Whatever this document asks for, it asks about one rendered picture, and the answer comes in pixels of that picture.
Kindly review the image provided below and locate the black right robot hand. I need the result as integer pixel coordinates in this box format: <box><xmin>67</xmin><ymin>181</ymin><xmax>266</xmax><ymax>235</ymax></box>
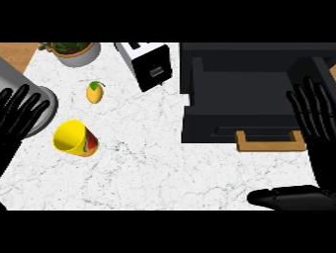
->
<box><xmin>247</xmin><ymin>76</ymin><xmax>336</xmax><ymax>211</ymax></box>

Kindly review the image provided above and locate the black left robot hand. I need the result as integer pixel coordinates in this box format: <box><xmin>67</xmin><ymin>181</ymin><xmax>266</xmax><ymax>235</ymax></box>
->
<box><xmin>0</xmin><ymin>84</ymin><xmax>52</xmax><ymax>211</ymax></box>

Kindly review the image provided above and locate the yellow cup with red print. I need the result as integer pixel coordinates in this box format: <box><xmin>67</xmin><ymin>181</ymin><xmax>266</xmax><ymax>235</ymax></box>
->
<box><xmin>52</xmin><ymin>120</ymin><xmax>101</xmax><ymax>158</ymax></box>

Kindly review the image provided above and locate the dark grey open drawer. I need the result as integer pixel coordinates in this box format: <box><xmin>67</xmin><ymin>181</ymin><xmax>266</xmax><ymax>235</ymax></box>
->
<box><xmin>180</xmin><ymin>56</ymin><xmax>322</xmax><ymax>144</ymax></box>

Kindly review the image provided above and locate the grey cylindrical container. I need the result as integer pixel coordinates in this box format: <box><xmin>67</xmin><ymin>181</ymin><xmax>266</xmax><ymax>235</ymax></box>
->
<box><xmin>0</xmin><ymin>42</ymin><xmax>59</xmax><ymax>139</ymax></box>

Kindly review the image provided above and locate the yellow mango with green leaf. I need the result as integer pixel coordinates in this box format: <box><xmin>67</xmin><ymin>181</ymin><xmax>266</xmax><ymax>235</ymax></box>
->
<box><xmin>84</xmin><ymin>80</ymin><xmax>106</xmax><ymax>105</ymax></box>

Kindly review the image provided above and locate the potted plant in grey pot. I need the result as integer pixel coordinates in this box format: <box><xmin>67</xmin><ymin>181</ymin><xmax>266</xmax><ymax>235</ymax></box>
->
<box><xmin>38</xmin><ymin>42</ymin><xmax>102</xmax><ymax>68</ymax></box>

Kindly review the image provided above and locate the white and black toaster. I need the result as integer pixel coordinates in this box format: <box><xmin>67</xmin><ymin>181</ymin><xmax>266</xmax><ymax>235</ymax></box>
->
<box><xmin>114</xmin><ymin>42</ymin><xmax>173</xmax><ymax>93</ymax></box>

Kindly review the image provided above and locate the wooden drawer handle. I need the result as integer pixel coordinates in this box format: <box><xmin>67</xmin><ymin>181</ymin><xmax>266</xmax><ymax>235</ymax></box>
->
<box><xmin>235</xmin><ymin>129</ymin><xmax>306</xmax><ymax>153</ymax></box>

